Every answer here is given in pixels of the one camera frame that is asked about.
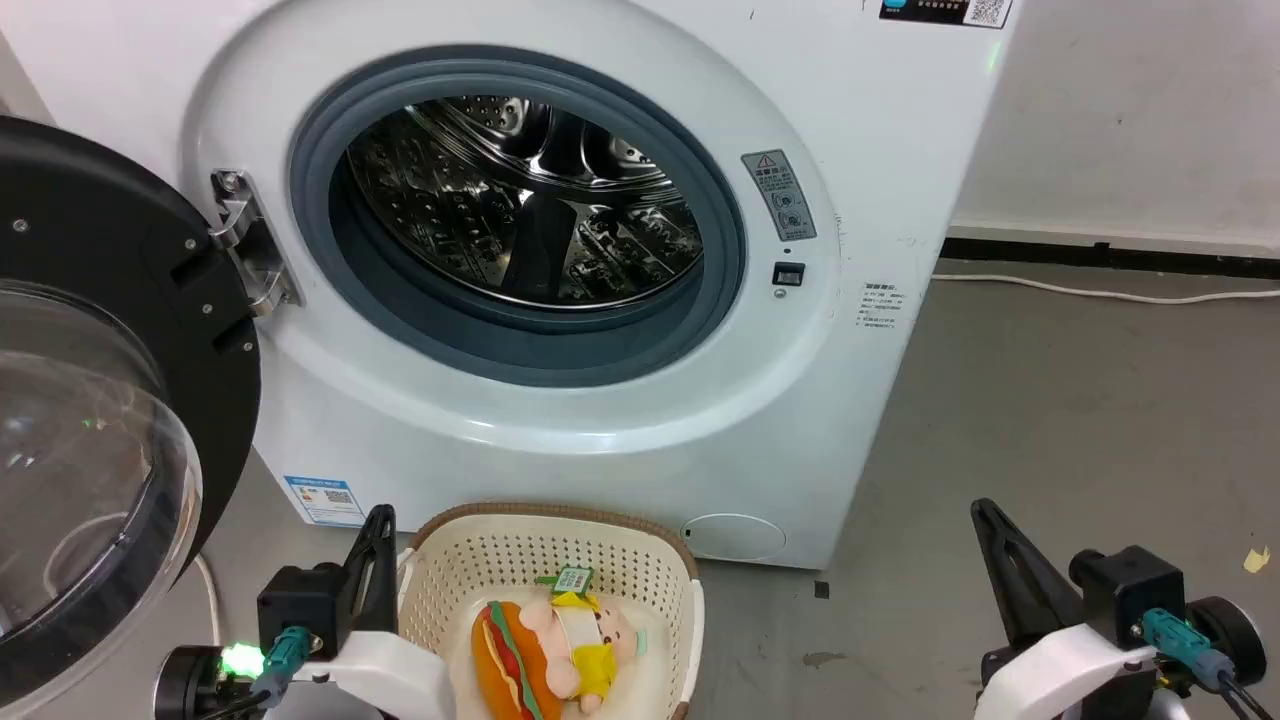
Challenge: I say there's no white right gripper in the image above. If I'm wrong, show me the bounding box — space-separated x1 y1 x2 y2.
970 497 1161 720

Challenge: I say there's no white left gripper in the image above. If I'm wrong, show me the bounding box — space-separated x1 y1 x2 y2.
262 504 457 720

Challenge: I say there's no white front-load washing machine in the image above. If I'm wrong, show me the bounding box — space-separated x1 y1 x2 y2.
0 0 1023 571

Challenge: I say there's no black washing machine door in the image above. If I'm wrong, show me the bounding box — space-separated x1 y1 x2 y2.
0 115 263 716

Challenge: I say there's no steel washing machine drum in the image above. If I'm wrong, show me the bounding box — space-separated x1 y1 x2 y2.
345 95 705 309

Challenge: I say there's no blue energy label sticker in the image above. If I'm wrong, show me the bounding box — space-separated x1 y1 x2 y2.
283 474 367 528

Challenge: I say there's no cream plastic laundry basket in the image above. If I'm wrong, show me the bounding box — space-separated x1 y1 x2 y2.
396 502 706 720

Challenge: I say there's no hot dog plush toy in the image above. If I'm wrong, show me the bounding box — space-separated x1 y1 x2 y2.
471 600 564 720

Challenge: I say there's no green toy hang tag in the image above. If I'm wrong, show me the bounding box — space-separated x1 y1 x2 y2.
535 566 595 598

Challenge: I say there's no pink pig plush doll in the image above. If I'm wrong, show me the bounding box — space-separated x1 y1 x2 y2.
518 590 641 715

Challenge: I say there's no grey rubber door gasket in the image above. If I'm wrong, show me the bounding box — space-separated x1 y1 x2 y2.
288 45 748 388

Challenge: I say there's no black baseboard strip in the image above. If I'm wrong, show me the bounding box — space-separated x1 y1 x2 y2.
940 238 1280 280

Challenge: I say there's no chrome door hinge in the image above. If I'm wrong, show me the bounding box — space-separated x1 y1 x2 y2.
210 169 303 318

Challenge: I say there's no grey warning label sticker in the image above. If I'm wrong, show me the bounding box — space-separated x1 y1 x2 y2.
741 149 818 243

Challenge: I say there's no black QR code sticker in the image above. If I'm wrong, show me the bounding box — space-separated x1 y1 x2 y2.
879 0 1014 29

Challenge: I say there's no teal plug left gripper cable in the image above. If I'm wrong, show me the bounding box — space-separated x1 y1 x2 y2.
200 625 313 720

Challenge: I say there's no teal plug gripper cable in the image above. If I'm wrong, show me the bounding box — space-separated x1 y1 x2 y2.
1132 607 1280 720
200 625 313 720

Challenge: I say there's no white cable beside door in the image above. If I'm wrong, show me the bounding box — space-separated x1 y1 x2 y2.
193 553 223 647

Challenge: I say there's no teal plug right gripper cable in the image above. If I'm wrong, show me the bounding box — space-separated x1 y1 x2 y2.
1132 607 1280 720

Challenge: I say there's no white power cable on floor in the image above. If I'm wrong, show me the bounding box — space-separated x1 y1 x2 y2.
932 272 1280 304

